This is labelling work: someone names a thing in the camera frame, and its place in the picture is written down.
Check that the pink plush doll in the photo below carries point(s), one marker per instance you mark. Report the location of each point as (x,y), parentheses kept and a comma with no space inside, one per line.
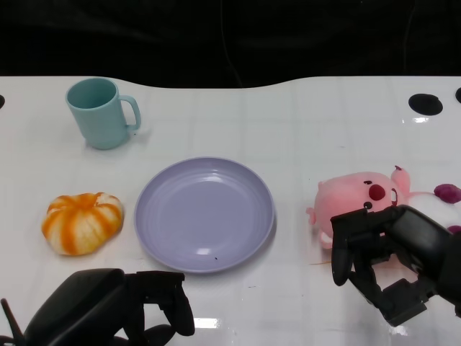
(345,194)

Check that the teal plastic mug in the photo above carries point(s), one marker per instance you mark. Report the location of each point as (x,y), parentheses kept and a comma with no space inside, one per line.
(101,122)

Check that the lilac plastic plate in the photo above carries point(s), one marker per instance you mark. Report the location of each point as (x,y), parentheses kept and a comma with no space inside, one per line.
(201,216)

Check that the round black table grommet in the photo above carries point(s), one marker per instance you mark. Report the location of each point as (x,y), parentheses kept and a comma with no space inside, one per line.
(459,94)
(425,104)
(1,101)

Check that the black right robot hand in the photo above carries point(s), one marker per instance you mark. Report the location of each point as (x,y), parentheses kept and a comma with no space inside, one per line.
(414,238)

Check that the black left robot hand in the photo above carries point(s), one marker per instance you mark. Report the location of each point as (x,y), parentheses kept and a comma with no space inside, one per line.
(90,302)

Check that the peeled orange toy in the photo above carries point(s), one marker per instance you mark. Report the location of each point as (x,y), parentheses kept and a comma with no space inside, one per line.
(83,223)

